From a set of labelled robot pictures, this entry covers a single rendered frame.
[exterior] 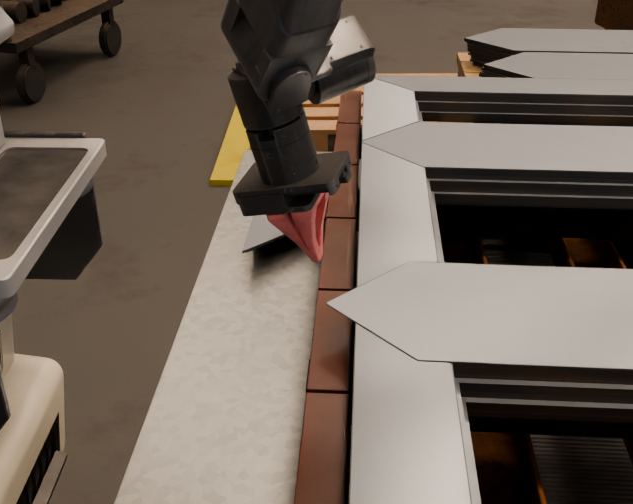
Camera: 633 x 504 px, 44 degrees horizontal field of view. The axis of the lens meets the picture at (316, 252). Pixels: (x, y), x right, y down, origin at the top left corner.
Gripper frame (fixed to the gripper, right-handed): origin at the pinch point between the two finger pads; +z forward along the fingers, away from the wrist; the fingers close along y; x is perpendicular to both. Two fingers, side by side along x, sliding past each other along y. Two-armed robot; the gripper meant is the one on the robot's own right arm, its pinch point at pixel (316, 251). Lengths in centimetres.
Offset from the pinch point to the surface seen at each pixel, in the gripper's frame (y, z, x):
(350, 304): -2.3, 6.1, 0.8
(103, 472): 85, 77, -36
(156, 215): 133, 75, -154
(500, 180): -12.2, 14.1, -38.2
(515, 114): -11, 18, -71
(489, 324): -15.8, 9.6, 0.2
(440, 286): -10.2, 8.7, -5.3
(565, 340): -22.8, 11.4, 0.7
